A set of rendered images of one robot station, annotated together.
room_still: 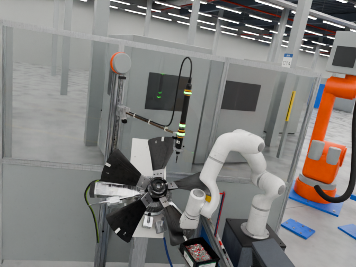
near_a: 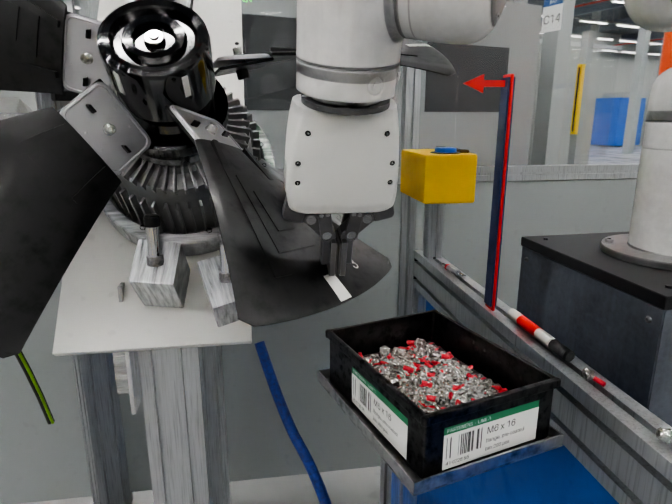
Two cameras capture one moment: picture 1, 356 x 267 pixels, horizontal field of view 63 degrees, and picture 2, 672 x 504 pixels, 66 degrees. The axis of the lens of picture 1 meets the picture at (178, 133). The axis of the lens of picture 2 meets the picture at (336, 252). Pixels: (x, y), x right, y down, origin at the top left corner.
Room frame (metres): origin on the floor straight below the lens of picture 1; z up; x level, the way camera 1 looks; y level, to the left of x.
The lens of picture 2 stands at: (1.01, -0.16, 1.14)
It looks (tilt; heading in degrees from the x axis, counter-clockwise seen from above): 15 degrees down; 2
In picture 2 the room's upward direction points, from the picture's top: straight up
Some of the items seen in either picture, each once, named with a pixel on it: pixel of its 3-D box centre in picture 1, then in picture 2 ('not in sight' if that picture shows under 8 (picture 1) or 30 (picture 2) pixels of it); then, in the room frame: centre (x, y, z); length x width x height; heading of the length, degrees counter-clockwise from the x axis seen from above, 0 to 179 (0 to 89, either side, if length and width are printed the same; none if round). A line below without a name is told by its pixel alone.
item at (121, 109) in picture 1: (122, 111); not in sight; (2.11, 0.43, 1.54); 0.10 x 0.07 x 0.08; 46
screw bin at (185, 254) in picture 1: (198, 254); (429, 379); (1.55, -0.24, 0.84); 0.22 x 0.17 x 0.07; 27
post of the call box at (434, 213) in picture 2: not in sight; (433, 227); (2.04, -0.31, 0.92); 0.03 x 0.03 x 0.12; 11
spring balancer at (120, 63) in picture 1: (120, 63); not in sight; (2.18, 0.50, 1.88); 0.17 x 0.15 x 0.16; 101
